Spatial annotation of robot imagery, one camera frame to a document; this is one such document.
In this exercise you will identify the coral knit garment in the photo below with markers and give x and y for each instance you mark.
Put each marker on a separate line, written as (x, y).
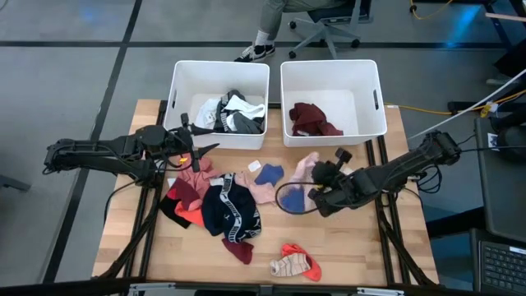
(192, 214)

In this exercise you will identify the silver metal bracket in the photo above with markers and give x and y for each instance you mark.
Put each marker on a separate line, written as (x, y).
(380, 292)
(152, 289)

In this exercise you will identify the grey metal foot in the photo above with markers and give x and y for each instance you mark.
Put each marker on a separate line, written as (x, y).
(12, 183)

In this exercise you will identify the coral red sock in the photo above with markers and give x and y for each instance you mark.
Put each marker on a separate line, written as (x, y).
(314, 273)

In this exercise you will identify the white pole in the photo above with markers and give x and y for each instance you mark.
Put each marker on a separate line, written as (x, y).
(472, 104)

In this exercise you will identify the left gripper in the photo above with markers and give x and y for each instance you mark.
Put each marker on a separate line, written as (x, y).
(178, 141)

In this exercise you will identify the navy Puma briefs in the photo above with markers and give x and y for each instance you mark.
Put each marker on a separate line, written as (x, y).
(218, 209)

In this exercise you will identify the maroon sock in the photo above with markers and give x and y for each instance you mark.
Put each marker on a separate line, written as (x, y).
(240, 251)

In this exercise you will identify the black laptop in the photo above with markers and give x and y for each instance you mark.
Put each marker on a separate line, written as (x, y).
(503, 267)

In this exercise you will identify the person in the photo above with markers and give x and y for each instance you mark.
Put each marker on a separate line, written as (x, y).
(513, 61)
(271, 16)

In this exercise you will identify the black Puma briefs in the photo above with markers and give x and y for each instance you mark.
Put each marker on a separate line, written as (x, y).
(218, 123)

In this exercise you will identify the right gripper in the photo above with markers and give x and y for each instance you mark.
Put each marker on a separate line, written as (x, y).
(341, 191)

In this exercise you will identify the white paper tag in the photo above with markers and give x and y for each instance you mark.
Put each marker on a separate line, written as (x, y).
(255, 166)
(348, 170)

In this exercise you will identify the white perforated plastic bin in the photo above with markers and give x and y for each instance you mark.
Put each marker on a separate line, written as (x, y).
(328, 78)
(181, 82)

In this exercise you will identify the black garment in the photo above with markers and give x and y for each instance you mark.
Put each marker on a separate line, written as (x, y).
(170, 211)

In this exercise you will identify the maroon garment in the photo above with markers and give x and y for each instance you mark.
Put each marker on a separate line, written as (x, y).
(310, 119)
(185, 193)

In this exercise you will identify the grey office chair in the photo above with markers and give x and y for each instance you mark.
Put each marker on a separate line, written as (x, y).
(324, 29)

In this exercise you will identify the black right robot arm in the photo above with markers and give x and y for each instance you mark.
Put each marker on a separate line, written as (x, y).
(411, 164)

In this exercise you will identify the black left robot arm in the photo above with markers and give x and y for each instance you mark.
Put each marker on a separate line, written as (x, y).
(94, 150)

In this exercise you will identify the salmon pink garment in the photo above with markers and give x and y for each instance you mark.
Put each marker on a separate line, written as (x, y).
(261, 191)

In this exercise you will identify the pale pink garment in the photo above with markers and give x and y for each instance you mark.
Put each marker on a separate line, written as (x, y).
(306, 168)

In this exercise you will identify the striped beige sock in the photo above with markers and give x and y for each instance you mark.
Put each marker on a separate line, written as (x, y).
(287, 265)

